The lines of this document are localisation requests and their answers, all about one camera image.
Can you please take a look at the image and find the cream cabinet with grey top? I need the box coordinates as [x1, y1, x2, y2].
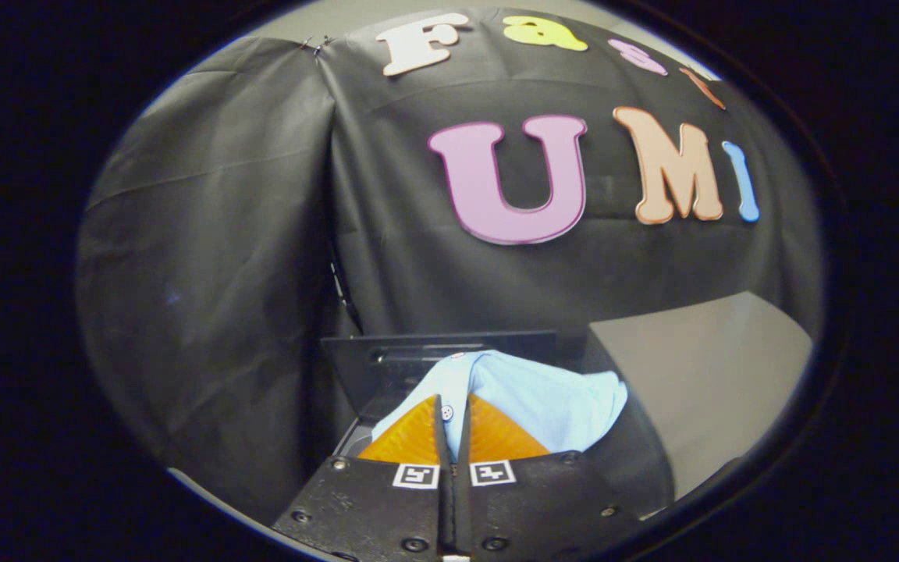
[574, 291, 815, 516]

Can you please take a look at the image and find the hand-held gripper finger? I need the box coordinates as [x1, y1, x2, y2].
[272, 394, 451, 562]
[453, 394, 642, 562]

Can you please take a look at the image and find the black backdrop cloth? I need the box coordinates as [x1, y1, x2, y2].
[75, 8, 825, 524]

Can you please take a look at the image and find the light blue shirt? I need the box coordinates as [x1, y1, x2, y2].
[371, 350, 628, 461]

